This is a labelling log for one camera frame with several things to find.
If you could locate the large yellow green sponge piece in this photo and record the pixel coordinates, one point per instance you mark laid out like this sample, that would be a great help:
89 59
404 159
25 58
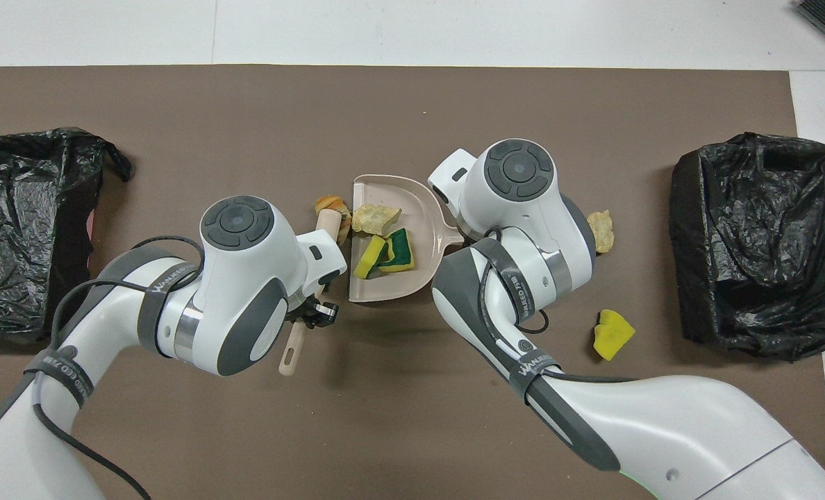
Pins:
400 251

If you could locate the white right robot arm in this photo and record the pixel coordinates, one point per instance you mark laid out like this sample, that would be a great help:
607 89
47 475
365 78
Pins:
662 430

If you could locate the notched yellow green sponge piece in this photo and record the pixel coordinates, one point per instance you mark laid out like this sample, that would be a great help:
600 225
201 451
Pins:
612 335

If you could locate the pale tan foam chunk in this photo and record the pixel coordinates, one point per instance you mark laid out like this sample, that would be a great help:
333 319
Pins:
376 219

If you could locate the tan orange foam chunk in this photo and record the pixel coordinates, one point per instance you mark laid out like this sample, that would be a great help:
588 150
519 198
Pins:
330 208

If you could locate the small yellow green sponge piece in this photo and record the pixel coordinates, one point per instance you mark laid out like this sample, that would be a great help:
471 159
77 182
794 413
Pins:
369 258

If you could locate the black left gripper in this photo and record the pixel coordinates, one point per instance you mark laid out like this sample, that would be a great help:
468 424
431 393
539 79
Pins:
303 305

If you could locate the beige plastic dustpan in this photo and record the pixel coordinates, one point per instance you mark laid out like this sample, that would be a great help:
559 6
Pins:
419 208

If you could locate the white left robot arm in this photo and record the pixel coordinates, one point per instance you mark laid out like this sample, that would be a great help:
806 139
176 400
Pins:
239 278

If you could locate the black bag lined bin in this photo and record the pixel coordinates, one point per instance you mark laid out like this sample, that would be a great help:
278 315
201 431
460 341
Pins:
753 243
23 208

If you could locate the brown table mat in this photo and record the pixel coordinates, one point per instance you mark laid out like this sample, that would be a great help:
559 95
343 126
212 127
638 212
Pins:
419 104

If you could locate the pale rounded foam chunk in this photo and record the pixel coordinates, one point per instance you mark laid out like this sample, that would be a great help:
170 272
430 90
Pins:
603 232

